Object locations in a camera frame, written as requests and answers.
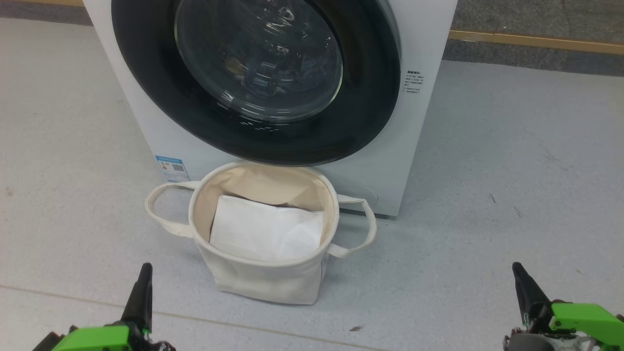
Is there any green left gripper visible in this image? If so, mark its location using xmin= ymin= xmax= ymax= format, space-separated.
xmin=51 ymin=263 xmax=154 ymax=351

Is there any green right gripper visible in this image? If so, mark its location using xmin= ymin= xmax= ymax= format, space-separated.
xmin=504 ymin=262 xmax=624 ymax=351

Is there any round black glass washer door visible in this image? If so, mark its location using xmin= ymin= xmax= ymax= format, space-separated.
xmin=111 ymin=0 xmax=401 ymax=166

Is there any cream fabric laundry basket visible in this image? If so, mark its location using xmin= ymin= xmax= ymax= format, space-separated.
xmin=145 ymin=162 xmax=377 ymax=306

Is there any white front-load washing machine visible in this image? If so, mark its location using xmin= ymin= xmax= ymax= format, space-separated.
xmin=82 ymin=0 xmax=459 ymax=218

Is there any blue energy label sticker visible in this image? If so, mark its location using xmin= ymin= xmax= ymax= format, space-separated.
xmin=155 ymin=156 xmax=190 ymax=183

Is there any white flat pad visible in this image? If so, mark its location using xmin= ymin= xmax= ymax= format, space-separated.
xmin=210 ymin=195 xmax=325 ymax=263

